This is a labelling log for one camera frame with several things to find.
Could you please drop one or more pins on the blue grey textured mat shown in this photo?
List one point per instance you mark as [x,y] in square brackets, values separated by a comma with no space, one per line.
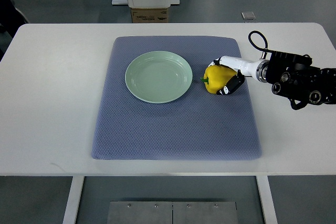
[197,126]

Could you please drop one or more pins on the white base crossbar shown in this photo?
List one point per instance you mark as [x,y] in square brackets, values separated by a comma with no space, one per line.
[125,2]

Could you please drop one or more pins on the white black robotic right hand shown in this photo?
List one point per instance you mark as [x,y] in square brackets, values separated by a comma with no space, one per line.
[256,70]

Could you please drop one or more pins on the small grey floor plate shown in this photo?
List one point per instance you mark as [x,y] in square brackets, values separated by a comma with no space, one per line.
[248,15]

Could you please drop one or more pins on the left white table leg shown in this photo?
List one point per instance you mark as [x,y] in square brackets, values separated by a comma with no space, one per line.
[73,201]

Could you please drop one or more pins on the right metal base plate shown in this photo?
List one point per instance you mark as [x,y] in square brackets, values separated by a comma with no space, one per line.
[204,212]

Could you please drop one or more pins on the cardboard box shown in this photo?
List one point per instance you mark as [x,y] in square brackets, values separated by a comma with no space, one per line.
[150,15]

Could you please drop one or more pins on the light green plate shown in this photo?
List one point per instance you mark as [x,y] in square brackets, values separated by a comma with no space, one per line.
[158,77]

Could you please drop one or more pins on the right white table leg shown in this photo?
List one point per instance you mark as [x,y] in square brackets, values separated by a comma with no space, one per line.
[266,200]

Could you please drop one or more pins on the yellow bell pepper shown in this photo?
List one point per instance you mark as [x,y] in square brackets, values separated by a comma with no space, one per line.
[216,77]

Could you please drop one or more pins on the metal base plate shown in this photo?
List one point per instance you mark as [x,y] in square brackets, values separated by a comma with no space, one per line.
[204,212]
[140,212]

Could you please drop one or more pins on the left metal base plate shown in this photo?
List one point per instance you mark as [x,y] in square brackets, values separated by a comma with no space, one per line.
[140,212]

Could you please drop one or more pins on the person in dark clothes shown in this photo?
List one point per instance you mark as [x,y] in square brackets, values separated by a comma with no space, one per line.
[11,18]

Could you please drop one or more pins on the white table leg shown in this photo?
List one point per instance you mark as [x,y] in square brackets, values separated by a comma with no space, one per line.
[266,200]
[73,201]

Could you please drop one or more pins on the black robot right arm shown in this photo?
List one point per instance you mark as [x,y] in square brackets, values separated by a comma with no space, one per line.
[292,76]

